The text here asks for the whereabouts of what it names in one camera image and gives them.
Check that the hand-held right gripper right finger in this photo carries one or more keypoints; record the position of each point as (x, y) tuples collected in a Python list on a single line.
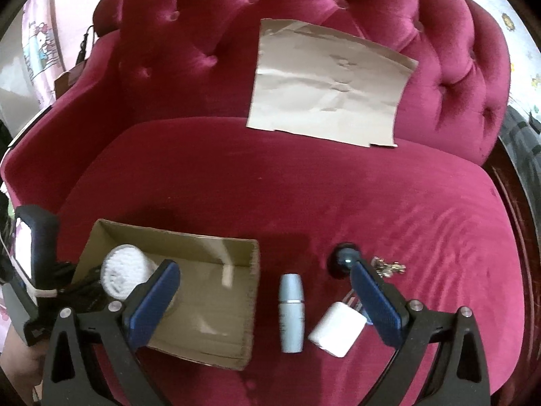
[(377, 304)]

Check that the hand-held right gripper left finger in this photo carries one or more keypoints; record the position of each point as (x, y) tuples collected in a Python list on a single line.
[(155, 302)]

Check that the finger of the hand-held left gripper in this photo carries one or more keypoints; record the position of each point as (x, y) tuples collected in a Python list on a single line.
[(91, 289)]

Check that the white towel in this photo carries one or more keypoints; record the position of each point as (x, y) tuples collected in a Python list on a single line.
[(124, 266)]

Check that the cardboard box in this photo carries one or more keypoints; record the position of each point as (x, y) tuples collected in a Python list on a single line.
[(211, 304)]

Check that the person's left forearm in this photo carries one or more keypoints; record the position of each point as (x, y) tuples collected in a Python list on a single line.
[(21, 359)]

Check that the white charger adapter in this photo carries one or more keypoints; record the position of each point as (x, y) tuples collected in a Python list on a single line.
[(336, 332)]

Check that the dark round knob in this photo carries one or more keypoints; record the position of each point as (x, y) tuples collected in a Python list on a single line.
[(341, 258)]

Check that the light blue bottle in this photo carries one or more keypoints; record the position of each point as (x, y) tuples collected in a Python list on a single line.
[(291, 313)]

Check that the red tufted velvet sofa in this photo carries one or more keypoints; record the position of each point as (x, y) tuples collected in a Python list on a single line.
[(270, 194)]

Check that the dark wooden furniture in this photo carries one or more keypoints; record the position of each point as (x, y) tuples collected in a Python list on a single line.
[(69, 78)]

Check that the cartoon printed curtain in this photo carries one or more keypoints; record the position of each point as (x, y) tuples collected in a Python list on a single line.
[(40, 50)]

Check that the dark grey cloth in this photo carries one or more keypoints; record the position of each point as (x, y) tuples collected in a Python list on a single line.
[(522, 143)]

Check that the flat cardboard sheet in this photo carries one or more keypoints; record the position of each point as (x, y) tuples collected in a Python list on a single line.
[(329, 89)]

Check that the white printed cloth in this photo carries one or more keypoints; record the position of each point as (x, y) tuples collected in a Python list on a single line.
[(507, 12)]

